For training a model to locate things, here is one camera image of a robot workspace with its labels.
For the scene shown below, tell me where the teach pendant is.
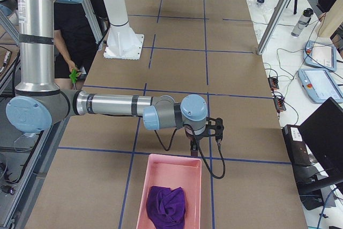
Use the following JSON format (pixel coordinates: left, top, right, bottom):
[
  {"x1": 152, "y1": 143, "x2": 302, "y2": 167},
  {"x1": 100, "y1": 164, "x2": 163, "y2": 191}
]
[
  {"x1": 298, "y1": 68, "x2": 342, "y2": 104},
  {"x1": 303, "y1": 40, "x2": 337, "y2": 72}
]

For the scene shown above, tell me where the person in black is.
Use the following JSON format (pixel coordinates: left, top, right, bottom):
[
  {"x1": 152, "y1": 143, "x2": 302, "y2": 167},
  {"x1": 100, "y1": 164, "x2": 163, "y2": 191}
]
[{"x1": 54, "y1": 3, "x2": 98, "y2": 90}]

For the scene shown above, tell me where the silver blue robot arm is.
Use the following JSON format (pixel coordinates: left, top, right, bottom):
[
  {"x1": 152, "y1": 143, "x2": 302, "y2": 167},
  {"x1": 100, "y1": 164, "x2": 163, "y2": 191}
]
[{"x1": 6, "y1": 0, "x2": 211, "y2": 150}]

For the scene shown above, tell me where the green tool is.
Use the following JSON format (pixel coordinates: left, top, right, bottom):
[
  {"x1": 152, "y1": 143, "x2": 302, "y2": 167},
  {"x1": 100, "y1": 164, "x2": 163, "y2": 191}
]
[{"x1": 69, "y1": 69, "x2": 82, "y2": 84}]

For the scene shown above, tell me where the aluminium frame post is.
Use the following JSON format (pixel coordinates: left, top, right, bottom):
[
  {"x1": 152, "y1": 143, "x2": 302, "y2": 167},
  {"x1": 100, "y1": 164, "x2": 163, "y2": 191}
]
[{"x1": 257, "y1": 0, "x2": 290, "y2": 55}]

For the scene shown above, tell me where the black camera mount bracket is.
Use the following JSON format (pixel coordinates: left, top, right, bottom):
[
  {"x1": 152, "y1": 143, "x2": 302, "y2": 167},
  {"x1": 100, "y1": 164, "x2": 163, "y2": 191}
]
[{"x1": 202, "y1": 117, "x2": 225, "y2": 143}]

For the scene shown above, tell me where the far teach pendant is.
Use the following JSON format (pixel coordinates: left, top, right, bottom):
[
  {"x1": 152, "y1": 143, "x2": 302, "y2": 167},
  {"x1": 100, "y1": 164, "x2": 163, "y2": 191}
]
[{"x1": 303, "y1": 40, "x2": 337, "y2": 72}]

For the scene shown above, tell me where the small black tripod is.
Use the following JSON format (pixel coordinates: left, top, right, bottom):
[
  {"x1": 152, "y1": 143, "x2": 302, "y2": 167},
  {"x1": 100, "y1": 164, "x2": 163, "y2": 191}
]
[{"x1": 286, "y1": 0, "x2": 298, "y2": 14}]

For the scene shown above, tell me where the near teach pendant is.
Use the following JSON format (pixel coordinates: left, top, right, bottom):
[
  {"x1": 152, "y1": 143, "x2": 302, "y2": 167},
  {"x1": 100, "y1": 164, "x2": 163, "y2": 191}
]
[{"x1": 298, "y1": 68, "x2": 342, "y2": 104}]

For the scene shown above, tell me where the black box device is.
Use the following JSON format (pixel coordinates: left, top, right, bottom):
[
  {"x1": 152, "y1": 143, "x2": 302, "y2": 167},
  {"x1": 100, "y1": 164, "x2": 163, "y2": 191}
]
[{"x1": 282, "y1": 124, "x2": 311, "y2": 167}]

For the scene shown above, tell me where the black monitor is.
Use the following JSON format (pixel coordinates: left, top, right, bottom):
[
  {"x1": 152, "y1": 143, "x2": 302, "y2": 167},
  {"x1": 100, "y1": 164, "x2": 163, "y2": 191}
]
[{"x1": 293, "y1": 97, "x2": 342, "y2": 210}]

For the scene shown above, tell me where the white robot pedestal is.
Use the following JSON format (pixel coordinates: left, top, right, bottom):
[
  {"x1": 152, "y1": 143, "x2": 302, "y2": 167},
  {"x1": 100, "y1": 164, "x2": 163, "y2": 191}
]
[{"x1": 103, "y1": 0, "x2": 144, "y2": 60}]

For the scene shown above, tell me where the purple cloth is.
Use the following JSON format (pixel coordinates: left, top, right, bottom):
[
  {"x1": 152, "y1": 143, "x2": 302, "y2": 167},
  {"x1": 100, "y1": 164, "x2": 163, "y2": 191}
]
[{"x1": 146, "y1": 186, "x2": 186, "y2": 228}]

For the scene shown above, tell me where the pink plastic bin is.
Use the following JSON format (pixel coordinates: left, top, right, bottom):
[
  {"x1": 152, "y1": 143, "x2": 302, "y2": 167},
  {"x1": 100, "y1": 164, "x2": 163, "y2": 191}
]
[{"x1": 136, "y1": 154, "x2": 202, "y2": 228}]

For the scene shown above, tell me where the clear water bottle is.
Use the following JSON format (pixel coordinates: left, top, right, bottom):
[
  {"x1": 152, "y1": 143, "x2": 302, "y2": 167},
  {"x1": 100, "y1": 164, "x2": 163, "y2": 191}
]
[{"x1": 291, "y1": 8, "x2": 314, "y2": 37}]

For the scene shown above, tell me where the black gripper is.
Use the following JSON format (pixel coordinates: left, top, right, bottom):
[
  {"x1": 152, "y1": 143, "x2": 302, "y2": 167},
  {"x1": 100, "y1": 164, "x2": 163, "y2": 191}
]
[{"x1": 184, "y1": 125, "x2": 201, "y2": 157}]

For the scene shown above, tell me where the orange black connector block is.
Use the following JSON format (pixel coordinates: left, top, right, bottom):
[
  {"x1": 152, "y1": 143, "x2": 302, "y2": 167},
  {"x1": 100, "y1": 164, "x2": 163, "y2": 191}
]
[{"x1": 268, "y1": 77, "x2": 279, "y2": 91}]

